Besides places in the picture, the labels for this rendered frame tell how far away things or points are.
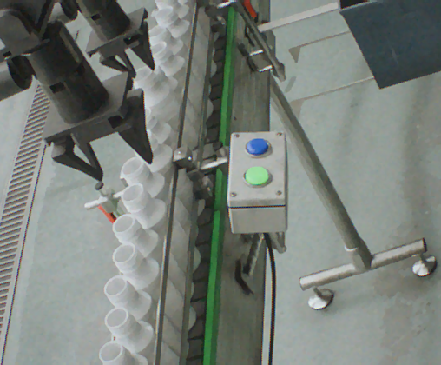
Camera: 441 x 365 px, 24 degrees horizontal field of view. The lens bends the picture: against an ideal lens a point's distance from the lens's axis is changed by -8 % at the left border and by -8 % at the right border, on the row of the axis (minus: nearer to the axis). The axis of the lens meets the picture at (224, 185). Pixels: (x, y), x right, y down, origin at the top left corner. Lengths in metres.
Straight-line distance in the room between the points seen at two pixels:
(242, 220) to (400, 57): 0.73
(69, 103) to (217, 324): 0.56
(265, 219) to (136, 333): 0.27
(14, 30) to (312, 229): 2.13
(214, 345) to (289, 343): 1.31
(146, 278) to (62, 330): 1.85
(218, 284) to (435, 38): 0.78
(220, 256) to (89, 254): 1.85
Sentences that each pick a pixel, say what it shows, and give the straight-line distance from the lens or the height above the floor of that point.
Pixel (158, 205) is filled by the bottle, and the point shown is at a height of 1.13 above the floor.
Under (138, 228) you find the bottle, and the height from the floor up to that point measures 1.15.
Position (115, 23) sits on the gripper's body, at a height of 1.32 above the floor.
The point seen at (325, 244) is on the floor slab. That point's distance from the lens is 3.00.
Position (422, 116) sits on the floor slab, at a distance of 3.23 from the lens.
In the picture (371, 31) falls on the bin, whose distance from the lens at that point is 2.09.
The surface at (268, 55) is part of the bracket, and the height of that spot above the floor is 0.94.
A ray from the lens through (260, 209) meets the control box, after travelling 1.50.
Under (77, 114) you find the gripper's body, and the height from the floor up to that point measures 1.50.
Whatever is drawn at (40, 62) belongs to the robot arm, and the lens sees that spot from 1.06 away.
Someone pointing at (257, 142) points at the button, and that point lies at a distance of 1.56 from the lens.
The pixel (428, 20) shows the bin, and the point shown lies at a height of 0.87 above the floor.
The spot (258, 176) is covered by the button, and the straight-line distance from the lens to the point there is 1.50.
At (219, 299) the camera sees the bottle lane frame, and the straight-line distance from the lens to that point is 1.58.
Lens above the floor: 2.05
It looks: 38 degrees down
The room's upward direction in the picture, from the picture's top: 33 degrees counter-clockwise
